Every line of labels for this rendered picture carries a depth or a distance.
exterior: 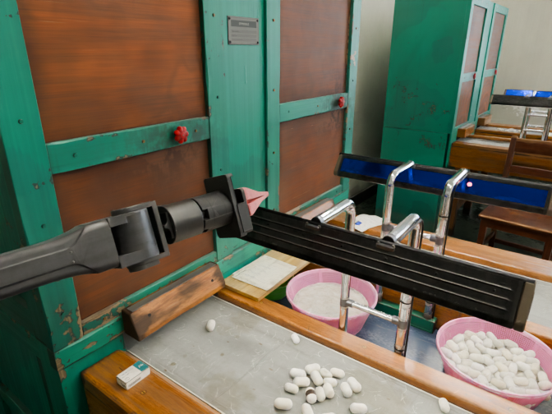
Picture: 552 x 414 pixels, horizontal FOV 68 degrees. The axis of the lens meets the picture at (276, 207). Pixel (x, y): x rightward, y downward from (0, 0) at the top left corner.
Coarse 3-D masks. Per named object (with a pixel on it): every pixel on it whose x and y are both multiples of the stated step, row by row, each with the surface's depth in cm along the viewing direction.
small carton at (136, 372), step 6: (132, 366) 89; (138, 366) 89; (144, 366) 89; (126, 372) 88; (132, 372) 88; (138, 372) 88; (144, 372) 88; (120, 378) 86; (126, 378) 86; (132, 378) 86; (138, 378) 87; (120, 384) 87; (126, 384) 85; (132, 384) 87
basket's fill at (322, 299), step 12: (312, 288) 129; (324, 288) 129; (336, 288) 129; (300, 300) 123; (312, 300) 122; (324, 300) 121; (336, 300) 121; (360, 300) 123; (312, 312) 116; (324, 312) 117; (336, 312) 116; (348, 312) 116; (360, 312) 117
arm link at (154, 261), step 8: (128, 208) 54; (136, 208) 55; (144, 208) 55; (152, 208) 56; (152, 216) 57; (152, 224) 57; (160, 224) 57; (160, 232) 57; (160, 240) 57; (160, 248) 57; (160, 256) 56; (136, 264) 54; (144, 264) 55; (152, 264) 56
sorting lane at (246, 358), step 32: (192, 320) 112; (224, 320) 112; (256, 320) 112; (160, 352) 100; (192, 352) 100; (224, 352) 100; (256, 352) 100; (288, 352) 100; (320, 352) 100; (192, 384) 90; (224, 384) 90; (256, 384) 90; (384, 384) 90
